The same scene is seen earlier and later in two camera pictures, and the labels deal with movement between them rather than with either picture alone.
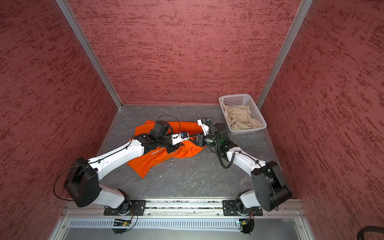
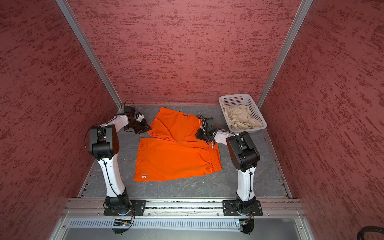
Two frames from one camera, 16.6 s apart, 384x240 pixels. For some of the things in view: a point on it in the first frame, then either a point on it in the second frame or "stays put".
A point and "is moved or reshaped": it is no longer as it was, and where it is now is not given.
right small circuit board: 242,223 stays put
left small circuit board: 120,222 stays put
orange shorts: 143,163 is moved or reshaped
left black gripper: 173,148 → 144,128
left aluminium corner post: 78,31 stays put
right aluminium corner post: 303,9 stays put
